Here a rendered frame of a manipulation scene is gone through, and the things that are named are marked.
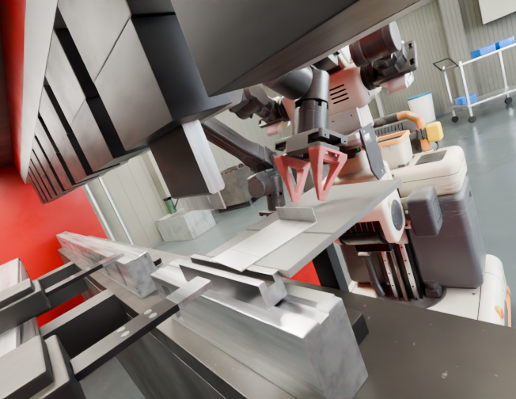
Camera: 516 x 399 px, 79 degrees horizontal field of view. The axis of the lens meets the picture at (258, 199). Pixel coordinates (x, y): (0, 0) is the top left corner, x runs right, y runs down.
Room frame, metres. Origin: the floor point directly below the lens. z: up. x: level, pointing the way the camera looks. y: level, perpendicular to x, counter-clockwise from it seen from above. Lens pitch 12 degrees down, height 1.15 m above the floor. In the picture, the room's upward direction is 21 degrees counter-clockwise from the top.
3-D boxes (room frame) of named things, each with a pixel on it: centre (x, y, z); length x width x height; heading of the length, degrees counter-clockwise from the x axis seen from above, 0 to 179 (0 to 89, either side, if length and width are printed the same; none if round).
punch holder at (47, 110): (0.67, 0.28, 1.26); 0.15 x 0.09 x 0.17; 36
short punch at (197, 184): (0.36, 0.06, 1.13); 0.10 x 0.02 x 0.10; 36
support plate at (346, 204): (0.45, -0.06, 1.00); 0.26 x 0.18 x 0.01; 126
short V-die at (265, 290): (0.38, 0.08, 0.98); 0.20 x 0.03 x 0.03; 36
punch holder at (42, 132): (0.83, 0.40, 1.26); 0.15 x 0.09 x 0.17; 36
